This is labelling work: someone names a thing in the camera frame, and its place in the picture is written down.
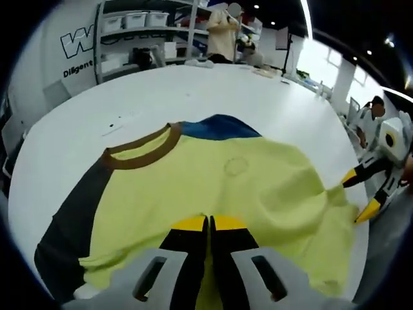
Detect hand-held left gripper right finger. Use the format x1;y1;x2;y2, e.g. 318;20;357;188
209;215;356;310

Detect black office chair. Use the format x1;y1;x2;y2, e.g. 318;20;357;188
132;47;165;68

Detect white storage bin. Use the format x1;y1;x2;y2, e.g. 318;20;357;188
145;11;168;26
103;14;125;33
124;12;148;28

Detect beige cloth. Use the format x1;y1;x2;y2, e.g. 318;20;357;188
254;66;281;78

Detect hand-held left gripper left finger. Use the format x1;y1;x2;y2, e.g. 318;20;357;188
61;215;210;310

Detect person's right hand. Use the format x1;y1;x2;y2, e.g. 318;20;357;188
403;155;413;181

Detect black tripod stand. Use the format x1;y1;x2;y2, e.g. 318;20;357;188
276;27;296;77

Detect table socket strip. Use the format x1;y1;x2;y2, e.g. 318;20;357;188
101;111;143;136

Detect grey metal shelving unit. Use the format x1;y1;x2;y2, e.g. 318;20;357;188
96;0;210;85

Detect yellow garment with dark sleeves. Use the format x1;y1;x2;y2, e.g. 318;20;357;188
34;113;361;298

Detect grey cabinet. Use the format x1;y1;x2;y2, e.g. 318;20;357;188
43;82;72;104

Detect white cloth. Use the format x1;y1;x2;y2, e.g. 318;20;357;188
186;59;214;69

